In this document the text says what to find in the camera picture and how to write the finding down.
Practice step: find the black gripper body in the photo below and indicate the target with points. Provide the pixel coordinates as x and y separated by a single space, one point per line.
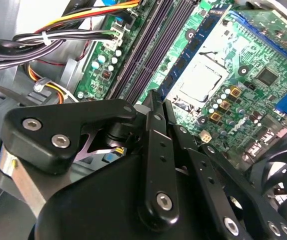
96 205

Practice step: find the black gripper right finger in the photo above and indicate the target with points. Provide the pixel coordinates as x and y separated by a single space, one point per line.
208 175

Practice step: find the RAM stick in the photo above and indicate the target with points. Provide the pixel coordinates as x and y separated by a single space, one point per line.
191 47

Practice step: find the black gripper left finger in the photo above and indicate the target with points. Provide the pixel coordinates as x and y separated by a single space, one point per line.
46 125

